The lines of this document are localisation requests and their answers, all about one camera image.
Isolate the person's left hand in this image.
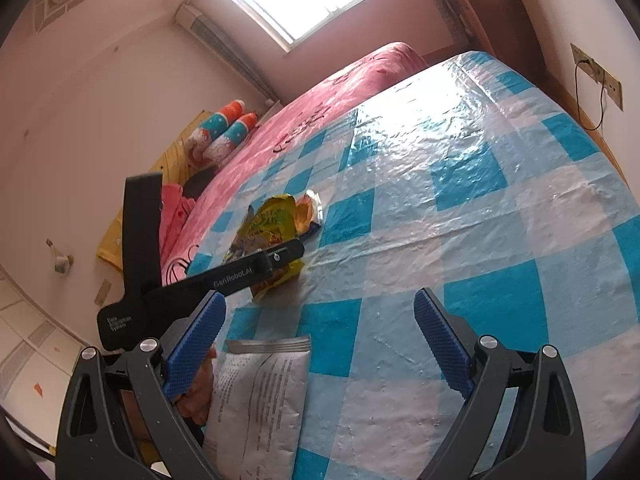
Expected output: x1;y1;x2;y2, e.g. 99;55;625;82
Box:
172;346;219;426

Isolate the blue checked tablecloth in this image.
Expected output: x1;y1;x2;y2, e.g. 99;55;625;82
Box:
187;50;640;480

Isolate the wall hook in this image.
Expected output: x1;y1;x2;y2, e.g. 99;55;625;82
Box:
45;239;75;276

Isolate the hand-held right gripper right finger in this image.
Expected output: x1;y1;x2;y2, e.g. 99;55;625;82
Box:
413;287;587;480

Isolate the yellow green snack packet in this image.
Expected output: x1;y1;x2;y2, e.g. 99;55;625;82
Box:
222;189;323;303

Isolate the white standing air conditioner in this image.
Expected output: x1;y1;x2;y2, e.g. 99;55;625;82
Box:
175;4;278;103

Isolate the pink bed sheet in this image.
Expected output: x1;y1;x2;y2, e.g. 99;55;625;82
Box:
160;41;431;281

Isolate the pink folded blanket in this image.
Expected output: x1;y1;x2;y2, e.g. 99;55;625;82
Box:
159;182;198;261

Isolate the wooden wardrobe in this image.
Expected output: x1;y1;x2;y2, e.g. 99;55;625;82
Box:
415;0;576;106

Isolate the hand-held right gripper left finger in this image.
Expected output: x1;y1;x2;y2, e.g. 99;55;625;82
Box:
56;290;228;480

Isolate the beige wall socket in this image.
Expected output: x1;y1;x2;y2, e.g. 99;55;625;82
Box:
570;42;625;111

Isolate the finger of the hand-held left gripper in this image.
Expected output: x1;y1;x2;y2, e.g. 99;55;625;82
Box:
257;238;306;281

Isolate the black cloth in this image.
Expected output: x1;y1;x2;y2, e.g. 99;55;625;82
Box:
181;170;216;198

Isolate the black charger cable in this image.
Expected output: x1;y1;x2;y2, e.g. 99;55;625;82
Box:
165;244;201;281

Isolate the black plugged power cable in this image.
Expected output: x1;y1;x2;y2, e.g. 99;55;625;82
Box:
574;57;608;132

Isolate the silver foil bag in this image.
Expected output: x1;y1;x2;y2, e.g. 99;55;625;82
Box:
202;335;312;480

